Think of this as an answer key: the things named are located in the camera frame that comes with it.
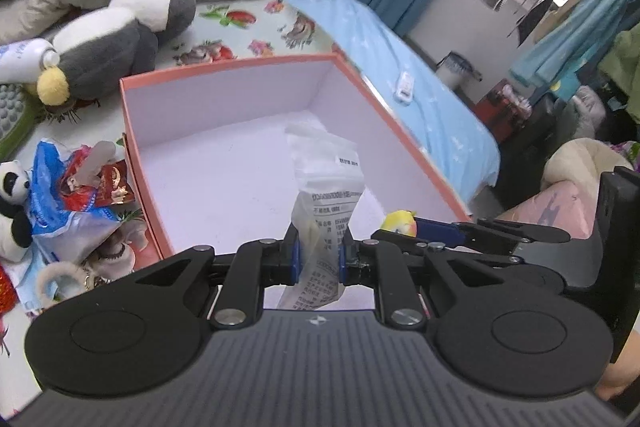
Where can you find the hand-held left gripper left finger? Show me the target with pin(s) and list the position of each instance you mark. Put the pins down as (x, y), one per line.
(295, 254)

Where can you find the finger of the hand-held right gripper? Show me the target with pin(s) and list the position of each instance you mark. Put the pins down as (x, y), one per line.
(495, 258)
(440, 231)

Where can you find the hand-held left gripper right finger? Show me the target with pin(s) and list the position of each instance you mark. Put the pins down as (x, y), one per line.
(344, 257)

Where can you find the small yellow toy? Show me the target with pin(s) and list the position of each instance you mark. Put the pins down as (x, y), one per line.
(399, 222)

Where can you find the clear printed plastic packet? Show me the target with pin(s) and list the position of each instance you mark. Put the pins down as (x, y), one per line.
(325, 177)

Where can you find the orange cardboard box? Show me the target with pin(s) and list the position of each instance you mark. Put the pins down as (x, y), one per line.
(225, 147)

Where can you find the red snack packet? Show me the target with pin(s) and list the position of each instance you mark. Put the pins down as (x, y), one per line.
(116, 187)
(75, 187)

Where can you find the translucent white plastic pack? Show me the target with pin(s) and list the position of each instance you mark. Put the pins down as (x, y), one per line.
(100, 159)

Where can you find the blue plastic bag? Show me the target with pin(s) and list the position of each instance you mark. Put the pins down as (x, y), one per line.
(65, 222)

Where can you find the small panda plush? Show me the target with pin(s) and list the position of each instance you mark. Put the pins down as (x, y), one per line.
(12, 207)

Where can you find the person's right hand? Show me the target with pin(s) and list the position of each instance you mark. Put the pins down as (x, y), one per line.
(625, 372)

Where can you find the pink printed cushion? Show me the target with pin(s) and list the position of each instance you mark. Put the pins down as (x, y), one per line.
(550, 207)

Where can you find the beige plush cushion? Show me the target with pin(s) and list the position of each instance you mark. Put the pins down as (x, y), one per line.
(580, 162)

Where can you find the red suitcase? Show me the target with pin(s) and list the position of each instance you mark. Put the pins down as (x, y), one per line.
(500, 107)

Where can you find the white remote control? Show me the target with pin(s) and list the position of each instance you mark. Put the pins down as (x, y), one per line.
(404, 87)

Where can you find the white trash bin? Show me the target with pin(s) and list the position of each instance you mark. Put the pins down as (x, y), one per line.
(454, 72)

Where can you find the row of hanging clothes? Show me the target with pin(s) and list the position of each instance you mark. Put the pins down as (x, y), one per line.
(560, 22)

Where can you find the floral printed mat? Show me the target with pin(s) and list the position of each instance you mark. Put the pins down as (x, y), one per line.
(235, 37)

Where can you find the grey white penguin plush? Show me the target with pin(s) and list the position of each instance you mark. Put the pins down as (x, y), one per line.
(105, 47)

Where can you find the green massage hammer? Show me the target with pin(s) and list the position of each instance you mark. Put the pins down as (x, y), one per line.
(12, 117)

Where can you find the white plastic bottle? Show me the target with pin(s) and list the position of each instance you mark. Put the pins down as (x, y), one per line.
(22, 57)

